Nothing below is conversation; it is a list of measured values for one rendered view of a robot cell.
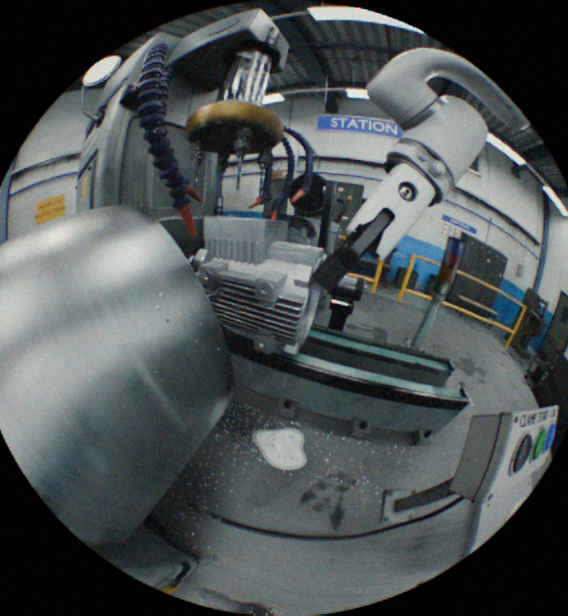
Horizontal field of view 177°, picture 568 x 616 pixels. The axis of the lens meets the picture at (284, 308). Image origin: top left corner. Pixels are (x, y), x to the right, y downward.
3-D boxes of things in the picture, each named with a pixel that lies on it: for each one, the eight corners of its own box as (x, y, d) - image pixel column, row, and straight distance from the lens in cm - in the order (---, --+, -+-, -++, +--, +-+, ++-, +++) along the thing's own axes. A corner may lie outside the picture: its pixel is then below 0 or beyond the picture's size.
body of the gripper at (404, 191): (458, 194, 22) (386, 273, 19) (422, 203, 31) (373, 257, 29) (400, 137, 21) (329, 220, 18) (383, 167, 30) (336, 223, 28)
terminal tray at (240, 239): (203, 258, 34) (202, 218, 34) (236, 249, 42) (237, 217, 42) (260, 268, 27) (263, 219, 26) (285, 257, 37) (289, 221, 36)
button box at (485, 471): (445, 491, 21) (483, 508, 18) (470, 413, 20) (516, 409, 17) (521, 463, 35) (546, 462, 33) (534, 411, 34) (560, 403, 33)
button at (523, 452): (497, 474, 20) (512, 476, 19) (509, 437, 19) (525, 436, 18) (512, 467, 22) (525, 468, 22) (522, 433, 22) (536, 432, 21)
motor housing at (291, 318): (196, 338, 38) (183, 241, 31) (245, 302, 51) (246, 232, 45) (289, 376, 30) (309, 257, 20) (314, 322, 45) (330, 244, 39)
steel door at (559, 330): (550, 375, 736) (582, 297, 737) (550, 375, 727) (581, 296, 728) (536, 354, 783) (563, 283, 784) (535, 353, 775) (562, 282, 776)
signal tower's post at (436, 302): (407, 351, 73) (453, 235, 64) (403, 339, 79) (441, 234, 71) (425, 355, 76) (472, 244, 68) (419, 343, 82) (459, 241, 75)
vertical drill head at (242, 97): (158, 196, 37) (208, 30, 64) (220, 200, 49) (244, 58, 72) (242, 183, 24) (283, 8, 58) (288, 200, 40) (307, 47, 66)
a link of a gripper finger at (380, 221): (375, 244, 16) (346, 266, 20) (403, 202, 22) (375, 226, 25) (364, 234, 16) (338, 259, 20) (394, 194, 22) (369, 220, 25)
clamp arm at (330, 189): (307, 287, 44) (323, 178, 43) (310, 283, 47) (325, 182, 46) (321, 290, 44) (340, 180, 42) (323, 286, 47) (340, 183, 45)
